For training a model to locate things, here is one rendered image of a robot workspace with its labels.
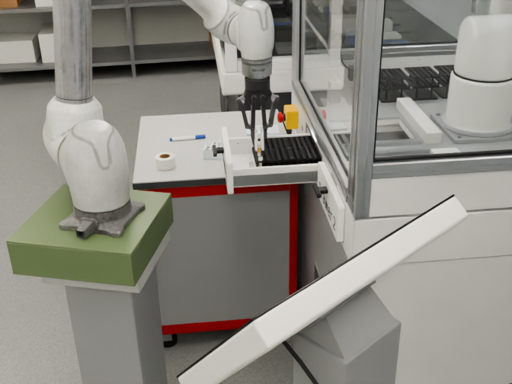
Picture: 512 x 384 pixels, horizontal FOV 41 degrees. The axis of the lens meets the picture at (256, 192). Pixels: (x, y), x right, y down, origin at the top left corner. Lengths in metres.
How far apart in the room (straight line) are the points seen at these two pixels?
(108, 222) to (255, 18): 0.69
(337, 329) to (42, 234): 0.97
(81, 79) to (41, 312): 1.41
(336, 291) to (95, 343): 1.15
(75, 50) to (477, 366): 1.44
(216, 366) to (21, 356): 1.85
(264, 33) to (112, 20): 4.43
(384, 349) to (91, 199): 0.91
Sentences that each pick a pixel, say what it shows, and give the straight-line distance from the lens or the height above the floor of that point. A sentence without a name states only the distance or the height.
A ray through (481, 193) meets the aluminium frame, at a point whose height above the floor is 0.99.
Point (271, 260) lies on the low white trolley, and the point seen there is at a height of 0.39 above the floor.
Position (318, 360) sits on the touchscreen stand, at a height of 0.99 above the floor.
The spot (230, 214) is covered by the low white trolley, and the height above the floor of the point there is 0.60.
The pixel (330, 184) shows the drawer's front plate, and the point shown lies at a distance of 1.90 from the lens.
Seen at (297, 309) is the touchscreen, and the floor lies 1.18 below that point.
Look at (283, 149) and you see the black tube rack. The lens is 2.17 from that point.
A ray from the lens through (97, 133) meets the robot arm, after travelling 1.78.
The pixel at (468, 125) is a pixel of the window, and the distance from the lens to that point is 1.70.
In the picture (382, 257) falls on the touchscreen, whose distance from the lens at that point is 1.12.
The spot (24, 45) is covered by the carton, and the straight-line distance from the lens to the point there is 6.02.
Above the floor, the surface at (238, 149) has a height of 0.85.
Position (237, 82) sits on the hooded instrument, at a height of 0.86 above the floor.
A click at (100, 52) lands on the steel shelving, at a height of 0.15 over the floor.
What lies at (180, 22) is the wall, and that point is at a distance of 6.31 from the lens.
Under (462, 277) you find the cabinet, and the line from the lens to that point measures 1.90.
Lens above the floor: 1.79
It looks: 28 degrees down
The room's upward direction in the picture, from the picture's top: 1 degrees counter-clockwise
